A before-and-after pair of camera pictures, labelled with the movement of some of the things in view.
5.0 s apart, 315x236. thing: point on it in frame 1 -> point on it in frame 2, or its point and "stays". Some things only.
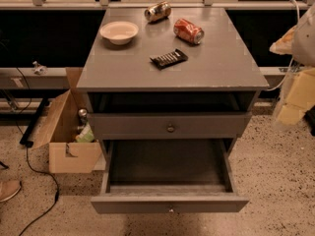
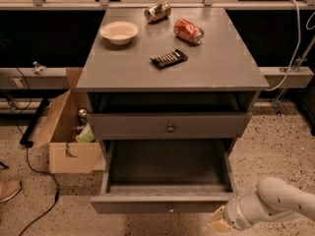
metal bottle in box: (83, 119) stays
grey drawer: (169, 176) stays
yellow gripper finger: (284, 45) -> (232, 213)
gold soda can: (157, 12) stays
